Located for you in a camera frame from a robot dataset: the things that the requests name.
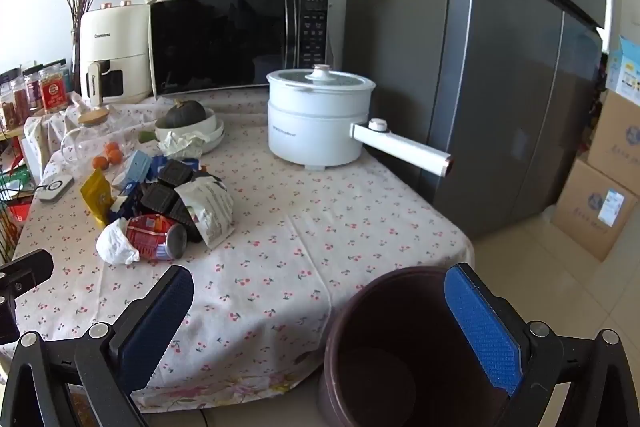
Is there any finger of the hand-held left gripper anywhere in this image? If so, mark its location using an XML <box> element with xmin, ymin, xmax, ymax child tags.
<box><xmin>0</xmin><ymin>250</ymin><xmax>54</xmax><ymax>344</ymax></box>

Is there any yellow snack packet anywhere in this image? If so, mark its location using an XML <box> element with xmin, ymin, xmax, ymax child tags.
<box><xmin>80</xmin><ymin>169</ymin><xmax>114</xmax><ymax>228</ymax></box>

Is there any light blue printed box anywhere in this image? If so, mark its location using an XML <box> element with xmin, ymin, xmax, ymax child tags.
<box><xmin>604</xmin><ymin>35</ymin><xmax>640</xmax><ymax>104</ymax></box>

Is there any white rounded electronic device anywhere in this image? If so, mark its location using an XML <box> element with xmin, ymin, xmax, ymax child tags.
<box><xmin>37</xmin><ymin>174</ymin><xmax>75</xmax><ymax>204</ymax></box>

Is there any white electric cooking pot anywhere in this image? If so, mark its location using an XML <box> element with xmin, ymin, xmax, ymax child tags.
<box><xmin>266</xmin><ymin>64</ymin><xmax>456</xmax><ymax>178</ymax></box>

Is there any grey refrigerator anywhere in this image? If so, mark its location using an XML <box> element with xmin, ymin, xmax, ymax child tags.
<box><xmin>344</xmin><ymin>0</ymin><xmax>608</xmax><ymax>240</ymax></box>

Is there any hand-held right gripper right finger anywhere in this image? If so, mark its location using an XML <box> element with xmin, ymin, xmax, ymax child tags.
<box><xmin>444</xmin><ymin>263</ymin><xmax>640</xmax><ymax>427</ymax></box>

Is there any white bowl with green handle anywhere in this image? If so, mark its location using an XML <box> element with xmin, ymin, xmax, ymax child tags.
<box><xmin>139</xmin><ymin>108</ymin><xmax>219</xmax><ymax>144</ymax></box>

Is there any brown round trash bin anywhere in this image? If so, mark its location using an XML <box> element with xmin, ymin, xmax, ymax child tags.
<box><xmin>317</xmin><ymin>266</ymin><xmax>523</xmax><ymax>427</ymax></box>

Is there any black microwave oven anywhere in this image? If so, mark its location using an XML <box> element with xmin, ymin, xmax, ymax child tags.
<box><xmin>150</xmin><ymin>0</ymin><xmax>334</xmax><ymax>101</ymax></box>

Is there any red drink can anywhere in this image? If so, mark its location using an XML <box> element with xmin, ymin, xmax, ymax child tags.
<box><xmin>125</xmin><ymin>214</ymin><xmax>189</xmax><ymax>263</ymax></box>

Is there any large cardboard box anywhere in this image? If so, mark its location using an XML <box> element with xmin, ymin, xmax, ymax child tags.
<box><xmin>585</xmin><ymin>89</ymin><xmax>640</xmax><ymax>196</ymax></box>
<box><xmin>551</xmin><ymin>157</ymin><xmax>639</xmax><ymax>263</ymax></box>

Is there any blue white torn wrapper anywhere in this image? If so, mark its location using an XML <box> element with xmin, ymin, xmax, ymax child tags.
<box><xmin>149</xmin><ymin>155</ymin><xmax>172</xmax><ymax>181</ymax></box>
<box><xmin>107</xmin><ymin>192</ymin><xmax>147</xmax><ymax>224</ymax></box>

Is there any white tissue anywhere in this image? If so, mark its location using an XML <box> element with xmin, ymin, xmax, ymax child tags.
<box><xmin>96</xmin><ymin>217</ymin><xmax>141</xmax><ymax>266</ymax></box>

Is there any cherry print tablecloth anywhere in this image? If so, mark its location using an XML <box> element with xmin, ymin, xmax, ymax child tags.
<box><xmin>10</xmin><ymin>84</ymin><xmax>476</xmax><ymax>413</ymax></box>

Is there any dark green pumpkin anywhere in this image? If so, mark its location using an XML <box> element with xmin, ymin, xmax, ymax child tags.
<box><xmin>165</xmin><ymin>99</ymin><xmax>207</xmax><ymax>129</ymax></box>

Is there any glass teapot with wooden lid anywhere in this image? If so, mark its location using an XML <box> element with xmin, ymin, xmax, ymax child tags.
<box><xmin>60</xmin><ymin>107</ymin><xmax>127</xmax><ymax>168</ymax></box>

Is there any yellowish tissue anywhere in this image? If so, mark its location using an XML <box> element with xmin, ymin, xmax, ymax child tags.
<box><xmin>159</xmin><ymin>130</ymin><xmax>214</xmax><ymax>160</ymax></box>

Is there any black plastic tray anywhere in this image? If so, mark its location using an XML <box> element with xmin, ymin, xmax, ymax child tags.
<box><xmin>139</xmin><ymin>182</ymin><xmax>177</xmax><ymax>214</ymax></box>
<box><xmin>169</xmin><ymin>198</ymin><xmax>205</xmax><ymax>244</ymax></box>
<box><xmin>156</xmin><ymin>159</ymin><xmax>197</xmax><ymax>186</ymax></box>

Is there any cream air fryer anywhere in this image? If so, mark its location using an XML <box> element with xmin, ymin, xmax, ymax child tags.
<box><xmin>79</xmin><ymin>2</ymin><xmax>153</xmax><ymax>108</ymax></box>

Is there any light blue milk carton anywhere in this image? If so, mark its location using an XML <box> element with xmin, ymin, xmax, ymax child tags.
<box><xmin>112</xmin><ymin>152</ymin><xmax>154</xmax><ymax>188</ymax></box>

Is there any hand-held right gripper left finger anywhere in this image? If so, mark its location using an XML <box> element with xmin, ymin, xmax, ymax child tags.
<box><xmin>5</xmin><ymin>265</ymin><xmax>194</xmax><ymax>427</ymax></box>

